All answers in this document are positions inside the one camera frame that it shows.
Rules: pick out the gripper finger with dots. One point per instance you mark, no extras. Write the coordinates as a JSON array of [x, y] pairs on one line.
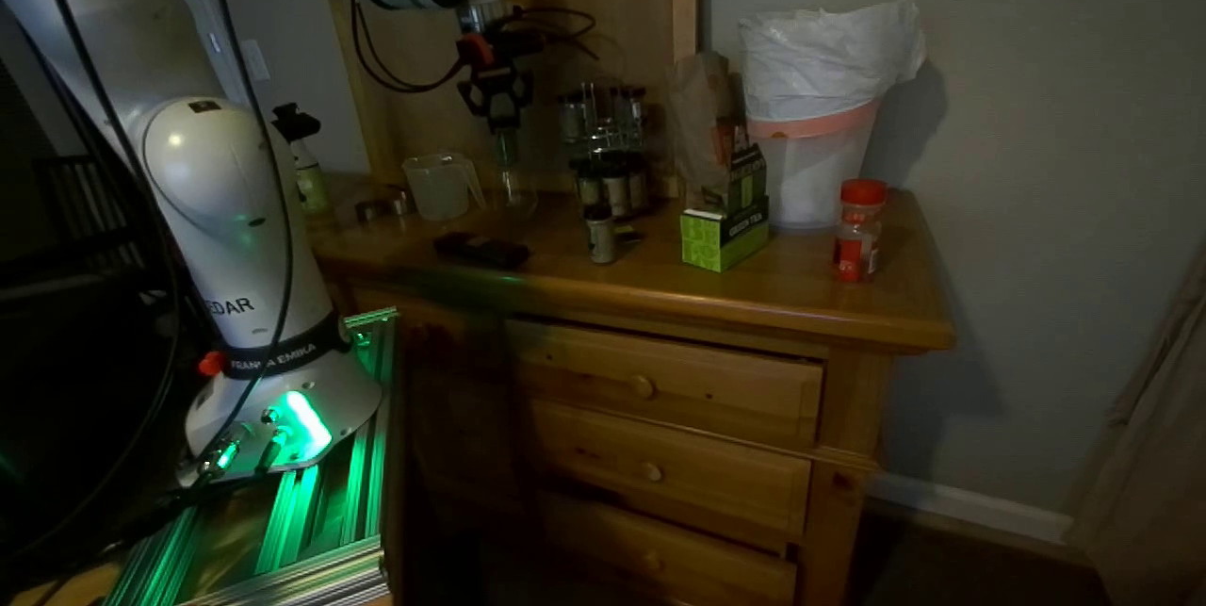
[[523, 95], [471, 95]]

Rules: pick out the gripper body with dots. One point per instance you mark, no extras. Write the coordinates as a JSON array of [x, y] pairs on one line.
[[507, 48]]

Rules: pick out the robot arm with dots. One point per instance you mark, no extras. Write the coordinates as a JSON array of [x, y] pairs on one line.
[[217, 201]]

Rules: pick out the spice bottle with dark lid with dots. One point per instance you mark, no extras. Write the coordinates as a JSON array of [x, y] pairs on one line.
[[589, 189], [616, 191], [573, 121], [601, 238]]

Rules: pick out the clear glass cup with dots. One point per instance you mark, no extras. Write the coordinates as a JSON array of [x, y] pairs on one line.
[[514, 193]]

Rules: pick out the metal spice rack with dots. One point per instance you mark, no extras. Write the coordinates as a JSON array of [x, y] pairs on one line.
[[608, 149]]

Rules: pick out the small metal measuring cup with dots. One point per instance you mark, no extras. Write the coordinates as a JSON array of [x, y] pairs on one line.
[[382, 207]]

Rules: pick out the spray bottle with black trigger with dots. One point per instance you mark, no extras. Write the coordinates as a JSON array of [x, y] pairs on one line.
[[309, 182]]

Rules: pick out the spice bottle with red lid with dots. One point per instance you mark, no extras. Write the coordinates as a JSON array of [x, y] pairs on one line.
[[857, 243]]

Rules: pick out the clear plastic measuring jug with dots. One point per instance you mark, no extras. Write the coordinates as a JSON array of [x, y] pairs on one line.
[[438, 189]]

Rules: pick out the black remote control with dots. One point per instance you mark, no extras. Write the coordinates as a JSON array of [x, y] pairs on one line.
[[480, 251]]

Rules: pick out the brown paper bag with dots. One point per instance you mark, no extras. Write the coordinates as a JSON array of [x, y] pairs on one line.
[[699, 130]]

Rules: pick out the dark green tea box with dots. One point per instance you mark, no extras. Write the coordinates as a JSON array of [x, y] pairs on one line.
[[746, 182]]

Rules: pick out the light green tea box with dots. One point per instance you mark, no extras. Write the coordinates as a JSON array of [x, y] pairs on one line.
[[721, 238]]

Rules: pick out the wooden dresser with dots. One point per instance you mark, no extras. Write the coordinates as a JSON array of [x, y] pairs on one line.
[[660, 323]]

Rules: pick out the white bin with plastic liner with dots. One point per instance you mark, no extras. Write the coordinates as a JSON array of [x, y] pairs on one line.
[[815, 125]]

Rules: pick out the round wooden drawer knob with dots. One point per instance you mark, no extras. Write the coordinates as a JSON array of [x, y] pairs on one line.
[[643, 387], [652, 472], [652, 561]]

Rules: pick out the wooden drawer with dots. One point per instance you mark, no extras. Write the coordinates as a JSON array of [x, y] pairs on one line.
[[716, 389], [725, 483], [716, 568]]

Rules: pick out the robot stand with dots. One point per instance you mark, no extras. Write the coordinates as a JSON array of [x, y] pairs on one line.
[[311, 512]]

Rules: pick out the white wall switch plate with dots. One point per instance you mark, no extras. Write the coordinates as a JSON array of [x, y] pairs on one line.
[[254, 60]]

